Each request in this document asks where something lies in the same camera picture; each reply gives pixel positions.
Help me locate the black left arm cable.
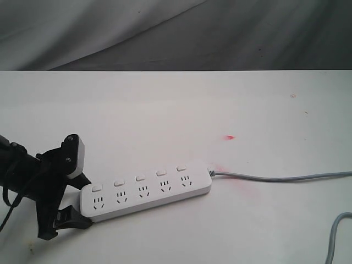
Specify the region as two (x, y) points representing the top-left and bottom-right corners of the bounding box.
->
(0, 142), (56, 232)

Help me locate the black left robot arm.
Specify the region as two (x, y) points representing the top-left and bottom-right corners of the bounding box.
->
(1, 134), (92, 240)

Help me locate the grey power cable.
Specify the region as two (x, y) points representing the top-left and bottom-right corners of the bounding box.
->
(208, 169), (352, 264)

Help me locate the white five-outlet power strip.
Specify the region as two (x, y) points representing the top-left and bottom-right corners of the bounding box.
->
(80, 161), (212, 223)

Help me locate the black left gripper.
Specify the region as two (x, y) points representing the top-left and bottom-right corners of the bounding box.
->
(36, 148), (93, 239)

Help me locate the grey backdrop cloth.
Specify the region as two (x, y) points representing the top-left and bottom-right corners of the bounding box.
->
(1, 1), (351, 71)

